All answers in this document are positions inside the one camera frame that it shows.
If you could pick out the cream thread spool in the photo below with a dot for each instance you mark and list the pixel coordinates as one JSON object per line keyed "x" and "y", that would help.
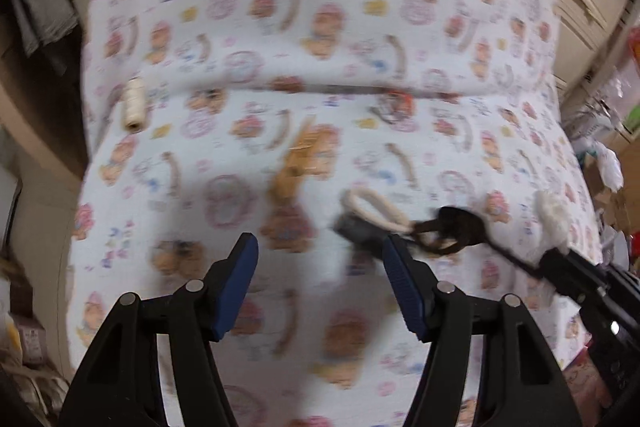
{"x": 134, "y": 99}

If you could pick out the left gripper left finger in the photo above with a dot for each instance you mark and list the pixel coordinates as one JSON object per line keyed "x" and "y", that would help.
{"x": 228, "y": 281}

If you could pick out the bear print cloth cover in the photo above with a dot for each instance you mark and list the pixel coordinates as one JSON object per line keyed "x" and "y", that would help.
{"x": 259, "y": 119}

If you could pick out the white plastic bag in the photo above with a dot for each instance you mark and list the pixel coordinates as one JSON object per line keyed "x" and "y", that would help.
{"x": 609, "y": 168}

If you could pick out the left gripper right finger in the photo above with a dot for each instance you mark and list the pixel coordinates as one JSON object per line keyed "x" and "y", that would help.
{"x": 413, "y": 283}

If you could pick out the white tissue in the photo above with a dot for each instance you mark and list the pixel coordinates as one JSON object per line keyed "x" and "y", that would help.
{"x": 554, "y": 220}

